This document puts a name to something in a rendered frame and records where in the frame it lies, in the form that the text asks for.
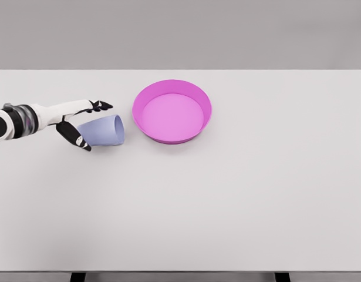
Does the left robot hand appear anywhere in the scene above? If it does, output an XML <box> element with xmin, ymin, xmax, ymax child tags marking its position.
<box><xmin>49</xmin><ymin>99</ymin><xmax>114</xmax><ymax>152</ymax></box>

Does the lavender cup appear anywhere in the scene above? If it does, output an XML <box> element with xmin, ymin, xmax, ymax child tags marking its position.
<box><xmin>76</xmin><ymin>114</ymin><xmax>126</xmax><ymax>147</ymax></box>

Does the pink plate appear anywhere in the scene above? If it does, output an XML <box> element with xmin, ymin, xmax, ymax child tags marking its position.
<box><xmin>131</xmin><ymin>79</ymin><xmax>213</xmax><ymax>145</ymax></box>

